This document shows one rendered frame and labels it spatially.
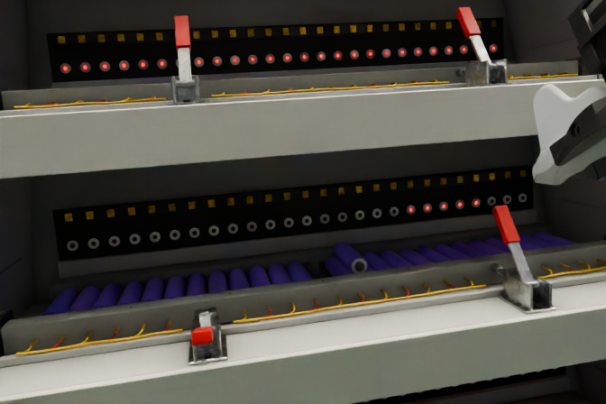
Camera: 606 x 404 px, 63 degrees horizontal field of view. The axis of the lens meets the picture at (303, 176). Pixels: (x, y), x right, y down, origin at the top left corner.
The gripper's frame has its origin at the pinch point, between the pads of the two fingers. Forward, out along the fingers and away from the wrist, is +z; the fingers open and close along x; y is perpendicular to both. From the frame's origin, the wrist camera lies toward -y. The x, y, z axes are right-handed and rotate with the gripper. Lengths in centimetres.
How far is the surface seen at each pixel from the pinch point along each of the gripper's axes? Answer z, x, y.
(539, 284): 8.8, -0.7, -5.9
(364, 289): 13.6, 12.8, -3.7
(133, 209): 20.4, 33.7, 8.7
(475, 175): 20.4, -5.0, 8.7
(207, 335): 2.0, 26.3, -6.9
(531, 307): 8.4, 0.9, -7.7
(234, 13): 18.9, 20.8, 32.7
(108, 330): 13.4, 34.5, -4.2
